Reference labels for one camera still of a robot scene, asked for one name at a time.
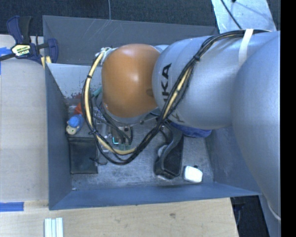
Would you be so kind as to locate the dark green flat block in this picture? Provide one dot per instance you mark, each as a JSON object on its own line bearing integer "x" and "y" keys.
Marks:
{"x": 82, "y": 155}

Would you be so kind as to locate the toy figure with blue hat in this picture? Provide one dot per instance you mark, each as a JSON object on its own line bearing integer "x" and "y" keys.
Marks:
{"x": 74, "y": 124}

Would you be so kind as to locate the small red toy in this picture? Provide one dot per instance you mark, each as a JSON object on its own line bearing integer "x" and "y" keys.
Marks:
{"x": 79, "y": 108}

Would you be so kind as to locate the grey metal bin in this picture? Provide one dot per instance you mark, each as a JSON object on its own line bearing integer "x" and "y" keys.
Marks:
{"x": 138, "y": 179}

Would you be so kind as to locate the black sunglasses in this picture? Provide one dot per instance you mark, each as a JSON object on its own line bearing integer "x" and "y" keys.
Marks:
{"x": 171, "y": 157}

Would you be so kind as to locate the blue cloth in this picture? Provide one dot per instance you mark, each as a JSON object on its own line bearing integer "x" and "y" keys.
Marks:
{"x": 195, "y": 132}

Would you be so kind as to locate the small white box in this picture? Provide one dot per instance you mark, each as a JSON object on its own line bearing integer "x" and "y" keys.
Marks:
{"x": 193, "y": 174}

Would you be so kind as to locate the pale wood board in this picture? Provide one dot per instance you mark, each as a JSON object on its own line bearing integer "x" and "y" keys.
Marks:
{"x": 22, "y": 132}

